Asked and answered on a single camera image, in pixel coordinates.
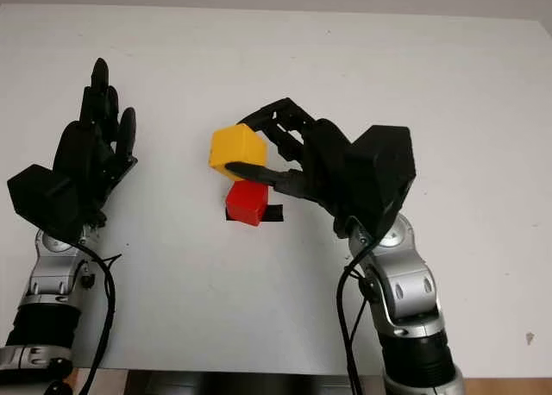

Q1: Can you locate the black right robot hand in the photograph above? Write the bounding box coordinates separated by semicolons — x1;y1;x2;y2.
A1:
223;97;360;240

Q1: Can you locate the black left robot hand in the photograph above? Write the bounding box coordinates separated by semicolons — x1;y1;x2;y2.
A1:
53;57;139;230

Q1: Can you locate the yellow cube block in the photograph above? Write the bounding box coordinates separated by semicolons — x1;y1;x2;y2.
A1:
209;124;269;182

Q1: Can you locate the red cube block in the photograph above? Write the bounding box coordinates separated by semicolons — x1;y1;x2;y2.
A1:
226;181;269;228

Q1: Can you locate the black tape strip marker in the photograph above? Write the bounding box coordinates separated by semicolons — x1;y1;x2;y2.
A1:
224;204;285;223

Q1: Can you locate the dark robot torso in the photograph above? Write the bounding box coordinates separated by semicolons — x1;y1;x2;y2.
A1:
124;368;385;395

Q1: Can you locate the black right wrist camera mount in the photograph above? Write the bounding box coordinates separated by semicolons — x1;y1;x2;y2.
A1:
344;125;417;241

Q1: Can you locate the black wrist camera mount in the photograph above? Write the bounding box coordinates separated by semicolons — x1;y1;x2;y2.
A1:
7;164;87;245
344;125;417;241

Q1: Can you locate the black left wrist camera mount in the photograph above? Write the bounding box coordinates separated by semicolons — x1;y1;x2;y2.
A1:
7;164;87;245

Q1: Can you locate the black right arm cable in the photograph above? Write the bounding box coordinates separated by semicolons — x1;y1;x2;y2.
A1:
336;239;377;395

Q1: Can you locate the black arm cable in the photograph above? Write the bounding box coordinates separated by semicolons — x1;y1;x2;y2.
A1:
79;238;122;395
336;239;377;395

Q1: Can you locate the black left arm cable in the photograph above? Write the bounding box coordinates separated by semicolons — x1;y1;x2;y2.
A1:
79;238;122;395

